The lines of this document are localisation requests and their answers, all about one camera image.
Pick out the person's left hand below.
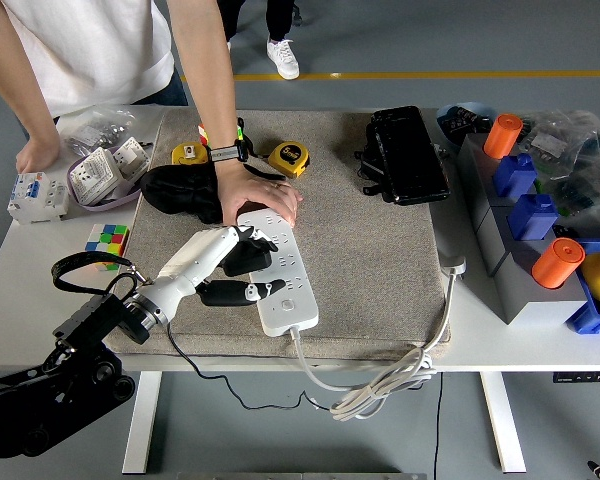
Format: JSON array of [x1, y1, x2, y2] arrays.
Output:
[[214, 159, 304, 229]]

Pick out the person's right hand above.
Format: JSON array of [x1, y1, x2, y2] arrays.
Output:
[[14, 137, 61, 176]]

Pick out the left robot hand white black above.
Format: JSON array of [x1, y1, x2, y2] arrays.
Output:
[[144, 224, 287, 321]]

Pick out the black plug adapter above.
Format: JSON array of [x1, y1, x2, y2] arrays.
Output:
[[222, 238, 275, 278]]

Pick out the white power strip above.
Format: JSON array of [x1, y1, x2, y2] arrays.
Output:
[[236, 208, 320, 337]]

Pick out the white circuit breaker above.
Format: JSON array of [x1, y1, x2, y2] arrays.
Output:
[[5, 170, 70, 226]]

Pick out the yellow tape measure 5m print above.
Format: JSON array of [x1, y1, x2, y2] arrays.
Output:
[[266, 140, 311, 179]]

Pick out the black wristwatch grey band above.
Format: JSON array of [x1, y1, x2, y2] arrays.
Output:
[[207, 138, 251, 164]]

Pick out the clear bag of screws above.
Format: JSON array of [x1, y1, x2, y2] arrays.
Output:
[[57, 104, 164, 156]]

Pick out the black cloth pouch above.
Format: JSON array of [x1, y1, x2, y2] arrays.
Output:
[[140, 164, 224, 225]]

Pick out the yellow tape measure black face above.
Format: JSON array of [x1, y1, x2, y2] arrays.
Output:
[[170, 142, 210, 165]]

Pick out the purple tray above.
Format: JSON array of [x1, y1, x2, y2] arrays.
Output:
[[65, 144, 144, 214]]

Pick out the black desk control panel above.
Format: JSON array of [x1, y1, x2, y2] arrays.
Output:
[[552, 370, 600, 384]]

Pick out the white table leg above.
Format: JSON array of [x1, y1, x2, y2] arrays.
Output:
[[478, 370, 527, 474], [121, 372, 162, 475]]

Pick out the grey-brown mat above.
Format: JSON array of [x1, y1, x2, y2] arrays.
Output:
[[104, 107, 452, 361]]

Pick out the person in white shoes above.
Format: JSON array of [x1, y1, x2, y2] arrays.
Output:
[[219, 0, 301, 81]]

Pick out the blue plastic bin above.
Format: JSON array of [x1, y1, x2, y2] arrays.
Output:
[[565, 237, 600, 335]]

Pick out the black electronic device case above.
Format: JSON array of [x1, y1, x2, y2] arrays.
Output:
[[354, 104, 451, 206]]

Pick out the grey block holder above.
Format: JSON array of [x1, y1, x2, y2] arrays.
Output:
[[477, 199, 589, 326], [455, 132, 539, 234]]

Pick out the light blue bowl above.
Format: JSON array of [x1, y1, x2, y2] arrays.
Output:
[[435, 101, 499, 151]]

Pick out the orange cylinder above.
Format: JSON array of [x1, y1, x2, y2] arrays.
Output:
[[483, 113, 524, 159], [531, 237, 587, 290]]

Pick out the black component packets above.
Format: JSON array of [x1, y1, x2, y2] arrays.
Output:
[[440, 107, 496, 139]]

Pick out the blue plastic block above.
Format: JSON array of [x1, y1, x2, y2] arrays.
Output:
[[506, 193, 560, 241], [491, 152, 538, 199]]

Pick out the clear bag of dark parts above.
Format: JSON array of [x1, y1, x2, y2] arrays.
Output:
[[534, 149, 600, 241]]

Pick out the clear bag with white label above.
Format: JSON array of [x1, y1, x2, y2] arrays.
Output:
[[518, 108, 600, 169]]

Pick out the black tape measure strap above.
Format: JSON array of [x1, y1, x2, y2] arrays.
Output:
[[235, 117, 287, 181]]

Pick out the white wall socket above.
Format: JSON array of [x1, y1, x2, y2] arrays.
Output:
[[110, 135, 151, 181], [69, 147, 122, 206]]

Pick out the thin black plug cord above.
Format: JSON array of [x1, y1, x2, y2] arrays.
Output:
[[165, 322, 334, 412]]

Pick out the black hanging cable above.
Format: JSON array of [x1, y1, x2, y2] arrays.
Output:
[[432, 372, 444, 480]]

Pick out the white power strip cable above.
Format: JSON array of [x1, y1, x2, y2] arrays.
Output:
[[288, 255, 469, 422]]

